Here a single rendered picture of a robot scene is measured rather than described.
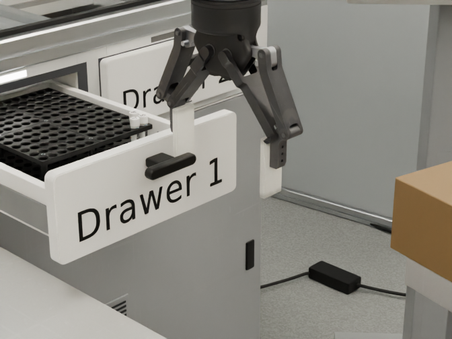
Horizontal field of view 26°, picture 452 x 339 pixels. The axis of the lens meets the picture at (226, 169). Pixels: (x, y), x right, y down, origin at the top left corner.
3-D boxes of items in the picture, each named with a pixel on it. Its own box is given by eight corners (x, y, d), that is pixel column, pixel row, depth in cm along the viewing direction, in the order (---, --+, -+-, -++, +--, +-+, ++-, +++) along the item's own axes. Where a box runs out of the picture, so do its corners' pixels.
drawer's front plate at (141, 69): (239, 87, 168) (240, 25, 164) (109, 131, 148) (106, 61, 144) (232, 85, 169) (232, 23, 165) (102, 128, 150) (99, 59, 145)
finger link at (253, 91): (239, 48, 108) (247, 42, 107) (289, 136, 106) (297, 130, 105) (214, 55, 105) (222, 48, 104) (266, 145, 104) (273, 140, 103)
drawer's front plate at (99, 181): (236, 190, 129) (237, 110, 124) (60, 267, 109) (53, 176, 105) (227, 185, 130) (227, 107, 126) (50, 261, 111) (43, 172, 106)
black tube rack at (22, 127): (153, 169, 130) (152, 124, 128) (46, 210, 119) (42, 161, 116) (51, 128, 145) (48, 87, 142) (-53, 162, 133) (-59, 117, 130)
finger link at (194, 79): (211, 54, 105) (204, 44, 106) (165, 111, 113) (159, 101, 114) (236, 47, 108) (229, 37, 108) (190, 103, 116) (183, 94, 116)
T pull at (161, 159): (197, 163, 116) (197, 153, 116) (151, 181, 111) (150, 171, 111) (176, 155, 118) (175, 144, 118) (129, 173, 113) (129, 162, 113)
